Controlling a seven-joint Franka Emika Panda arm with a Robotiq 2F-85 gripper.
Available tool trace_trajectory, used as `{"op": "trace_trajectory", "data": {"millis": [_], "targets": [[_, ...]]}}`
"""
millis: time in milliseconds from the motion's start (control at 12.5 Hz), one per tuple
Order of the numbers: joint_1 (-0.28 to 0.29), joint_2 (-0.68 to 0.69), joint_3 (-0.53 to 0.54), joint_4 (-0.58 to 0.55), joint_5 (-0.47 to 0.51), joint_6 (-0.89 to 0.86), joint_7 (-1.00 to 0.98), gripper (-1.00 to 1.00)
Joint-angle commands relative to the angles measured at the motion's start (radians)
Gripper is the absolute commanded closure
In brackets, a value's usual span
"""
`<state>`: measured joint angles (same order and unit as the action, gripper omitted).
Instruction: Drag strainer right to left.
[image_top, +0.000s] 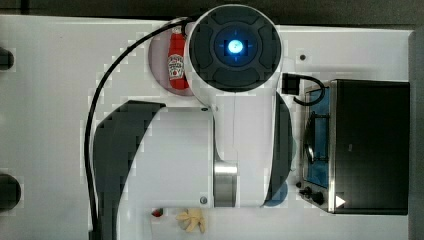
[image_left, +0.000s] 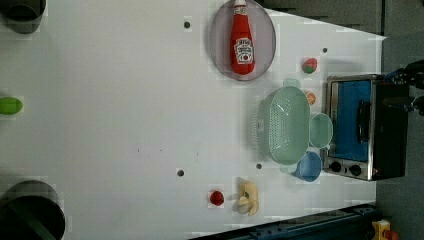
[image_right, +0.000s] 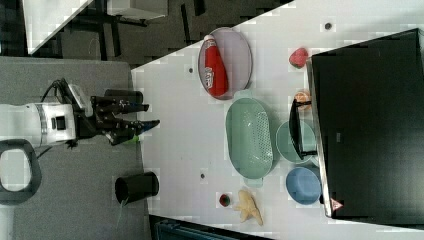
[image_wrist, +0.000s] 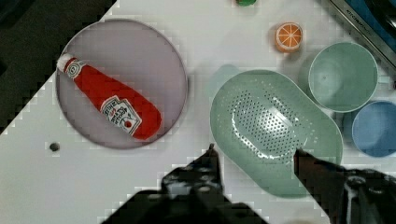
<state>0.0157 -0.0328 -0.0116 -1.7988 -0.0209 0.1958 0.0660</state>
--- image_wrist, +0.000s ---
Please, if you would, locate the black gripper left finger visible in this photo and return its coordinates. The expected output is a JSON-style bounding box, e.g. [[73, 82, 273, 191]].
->
[[161, 143, 224, 202]]

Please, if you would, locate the red ketchup bottle toy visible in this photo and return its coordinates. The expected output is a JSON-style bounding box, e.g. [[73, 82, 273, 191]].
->
[[57, 53, 163, 140]]

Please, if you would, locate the orange slice toy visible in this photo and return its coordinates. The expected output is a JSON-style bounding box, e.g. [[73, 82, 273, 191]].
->
[[275, 22, 303, 53]]

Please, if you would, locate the green toy vegetable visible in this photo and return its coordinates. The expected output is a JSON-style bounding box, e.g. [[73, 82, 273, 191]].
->
[[235, 0, 257, 7]]

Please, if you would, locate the black toy oven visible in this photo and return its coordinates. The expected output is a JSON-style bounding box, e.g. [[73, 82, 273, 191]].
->
[[326, 0, 396, 70]]

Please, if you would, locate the blue plastic bowl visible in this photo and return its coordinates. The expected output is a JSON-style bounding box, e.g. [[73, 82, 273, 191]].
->
[[342, 101, 396, 158]]

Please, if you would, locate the grey round plate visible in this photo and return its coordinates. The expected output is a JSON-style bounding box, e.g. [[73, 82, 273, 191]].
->
[[57, 20, 188, 148]]

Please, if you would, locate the green plastic strainer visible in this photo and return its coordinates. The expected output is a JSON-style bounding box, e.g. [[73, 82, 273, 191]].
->
[[210, 70, 343, 198]]

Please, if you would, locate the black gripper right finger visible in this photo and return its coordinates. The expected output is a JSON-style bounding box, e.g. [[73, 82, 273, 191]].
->
[[293, 149, 396, 224]]

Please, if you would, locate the green plastic bowl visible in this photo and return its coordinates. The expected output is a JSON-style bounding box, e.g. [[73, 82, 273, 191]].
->
[[299, 42, 378, 113]]

